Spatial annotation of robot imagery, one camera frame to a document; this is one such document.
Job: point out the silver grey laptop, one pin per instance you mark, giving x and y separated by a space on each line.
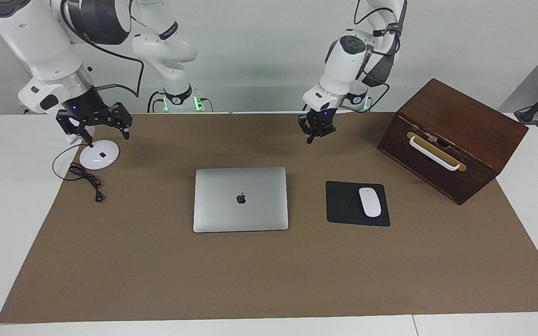
241 214

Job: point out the brown table mat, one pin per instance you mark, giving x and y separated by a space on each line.
250 280

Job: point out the white computer mouse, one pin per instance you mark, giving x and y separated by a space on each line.
370 203

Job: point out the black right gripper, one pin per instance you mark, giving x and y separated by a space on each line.
87 109

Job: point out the black mouse pad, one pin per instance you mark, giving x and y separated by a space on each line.
343 205

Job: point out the dark brown wooden box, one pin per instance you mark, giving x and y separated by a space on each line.
465 116

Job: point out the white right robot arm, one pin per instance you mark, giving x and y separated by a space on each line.
40 42

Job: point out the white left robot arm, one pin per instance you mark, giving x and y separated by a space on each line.
348 60

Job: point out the white round lamp base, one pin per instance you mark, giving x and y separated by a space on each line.
98 159

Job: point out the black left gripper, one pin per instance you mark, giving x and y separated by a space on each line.
320 119

